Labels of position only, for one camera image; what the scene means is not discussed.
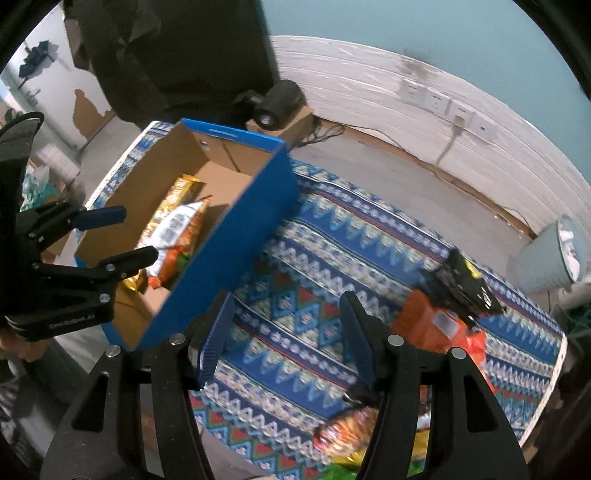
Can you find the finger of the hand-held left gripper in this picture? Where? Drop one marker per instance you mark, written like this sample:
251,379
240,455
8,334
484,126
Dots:
104,218
131,258

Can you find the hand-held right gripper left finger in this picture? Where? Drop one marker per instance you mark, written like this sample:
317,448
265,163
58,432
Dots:
217,337

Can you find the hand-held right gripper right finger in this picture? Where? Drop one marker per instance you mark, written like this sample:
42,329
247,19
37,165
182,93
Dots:
358,341

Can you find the orange white snack packet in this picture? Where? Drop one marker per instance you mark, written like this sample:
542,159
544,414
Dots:
180,226

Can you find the orange red snack packet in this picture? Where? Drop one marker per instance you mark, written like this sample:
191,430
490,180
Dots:
425,323

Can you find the gold orange snack packet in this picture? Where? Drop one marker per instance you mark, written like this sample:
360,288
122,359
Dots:
341,429

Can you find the black snack packet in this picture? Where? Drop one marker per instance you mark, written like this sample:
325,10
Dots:
461,281

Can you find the yellow snack packet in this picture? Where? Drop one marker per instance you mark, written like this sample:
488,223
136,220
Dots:
349,463

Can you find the green snack packet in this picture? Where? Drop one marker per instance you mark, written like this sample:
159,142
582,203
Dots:
339,474

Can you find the blue cardboard box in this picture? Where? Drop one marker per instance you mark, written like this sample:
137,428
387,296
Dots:
258,207

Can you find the person's left hand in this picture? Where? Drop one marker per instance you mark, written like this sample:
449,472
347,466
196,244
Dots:
23,350

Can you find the white plastic bag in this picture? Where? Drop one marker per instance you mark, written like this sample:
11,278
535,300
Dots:
39,175

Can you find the blue patterned blanket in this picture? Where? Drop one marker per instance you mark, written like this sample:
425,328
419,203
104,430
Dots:
300,286

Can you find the dark teal umbrella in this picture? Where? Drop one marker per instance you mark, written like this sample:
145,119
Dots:
39,57

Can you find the dark cloth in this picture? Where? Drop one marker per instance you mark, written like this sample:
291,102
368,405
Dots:
184,55

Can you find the pale waste bin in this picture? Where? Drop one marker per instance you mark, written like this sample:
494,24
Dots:
540,258

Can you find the small brown cardboard box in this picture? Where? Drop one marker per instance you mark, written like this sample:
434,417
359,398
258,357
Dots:
300,122

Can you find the white crumpled paper waste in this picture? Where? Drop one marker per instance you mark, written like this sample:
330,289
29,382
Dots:
570,249

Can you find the black camera on stand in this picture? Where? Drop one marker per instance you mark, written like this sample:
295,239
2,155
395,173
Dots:
277,104

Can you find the white wall socket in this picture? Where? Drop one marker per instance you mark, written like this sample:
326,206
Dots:
411,91
485,129
464,110
433,100

